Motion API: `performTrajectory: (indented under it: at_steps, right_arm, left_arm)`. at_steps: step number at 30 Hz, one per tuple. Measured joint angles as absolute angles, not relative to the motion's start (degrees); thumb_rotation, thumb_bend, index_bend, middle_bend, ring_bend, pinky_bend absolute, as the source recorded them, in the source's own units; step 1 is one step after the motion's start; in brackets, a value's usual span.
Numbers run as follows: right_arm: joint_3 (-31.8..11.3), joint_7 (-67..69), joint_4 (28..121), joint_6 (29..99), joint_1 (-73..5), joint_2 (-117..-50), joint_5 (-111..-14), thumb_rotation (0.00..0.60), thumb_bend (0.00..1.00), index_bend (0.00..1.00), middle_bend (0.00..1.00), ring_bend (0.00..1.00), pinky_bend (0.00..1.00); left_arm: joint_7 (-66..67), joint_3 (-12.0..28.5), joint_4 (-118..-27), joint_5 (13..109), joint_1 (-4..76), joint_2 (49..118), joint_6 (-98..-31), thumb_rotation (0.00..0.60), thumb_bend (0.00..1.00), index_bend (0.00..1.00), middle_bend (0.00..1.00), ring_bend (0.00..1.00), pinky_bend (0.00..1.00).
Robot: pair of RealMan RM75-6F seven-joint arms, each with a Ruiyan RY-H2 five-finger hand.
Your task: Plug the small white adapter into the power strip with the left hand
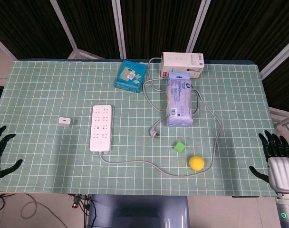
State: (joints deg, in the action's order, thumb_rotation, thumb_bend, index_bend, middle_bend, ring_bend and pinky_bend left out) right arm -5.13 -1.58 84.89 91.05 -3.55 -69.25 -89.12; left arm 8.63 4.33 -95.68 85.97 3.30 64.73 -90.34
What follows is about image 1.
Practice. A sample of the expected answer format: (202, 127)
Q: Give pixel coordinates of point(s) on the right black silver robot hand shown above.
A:
(282, 173)

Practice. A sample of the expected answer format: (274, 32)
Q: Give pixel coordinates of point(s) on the small white charger plug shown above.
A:
(64, 121)

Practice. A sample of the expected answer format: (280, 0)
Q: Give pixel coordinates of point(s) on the white power strip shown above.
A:
(100, 133)

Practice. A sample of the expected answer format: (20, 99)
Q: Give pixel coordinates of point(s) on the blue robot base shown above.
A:
(137, 211)

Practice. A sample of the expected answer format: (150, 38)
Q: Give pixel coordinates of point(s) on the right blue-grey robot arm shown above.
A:
(287, 211)

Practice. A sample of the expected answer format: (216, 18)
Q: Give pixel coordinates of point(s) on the yellow ball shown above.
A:
(196, 163)

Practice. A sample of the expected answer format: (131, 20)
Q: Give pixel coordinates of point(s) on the red emergency button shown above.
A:
(74, 205)

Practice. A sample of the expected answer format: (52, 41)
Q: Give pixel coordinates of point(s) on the green checked tablecloth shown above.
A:
(51, 90)

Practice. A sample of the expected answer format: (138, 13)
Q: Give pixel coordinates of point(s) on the green cube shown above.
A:
(179, 147)

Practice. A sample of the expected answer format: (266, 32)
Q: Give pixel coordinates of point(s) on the blue tissue pack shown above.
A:
(180, 99)

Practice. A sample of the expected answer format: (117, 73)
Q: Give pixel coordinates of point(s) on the white product carton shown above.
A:
(180, 60)

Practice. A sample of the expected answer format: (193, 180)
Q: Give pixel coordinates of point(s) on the teal flat cardboard box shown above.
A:
(130, 76)

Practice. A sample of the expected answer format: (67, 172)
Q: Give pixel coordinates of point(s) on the dark folding screen white frame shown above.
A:
(158, 23)

